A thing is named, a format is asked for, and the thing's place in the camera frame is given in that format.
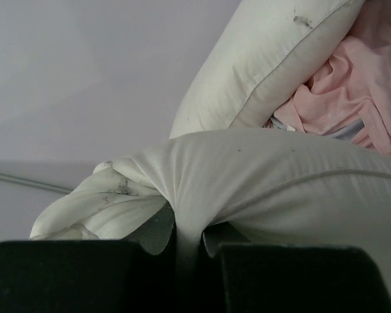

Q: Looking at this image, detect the bare white pillow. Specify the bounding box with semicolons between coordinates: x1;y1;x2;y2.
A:
170;0;363;138

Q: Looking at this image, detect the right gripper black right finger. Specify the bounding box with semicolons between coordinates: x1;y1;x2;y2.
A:
197;223;391;312

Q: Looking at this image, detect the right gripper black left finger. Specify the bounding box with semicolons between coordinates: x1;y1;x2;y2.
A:
0;203;176;312

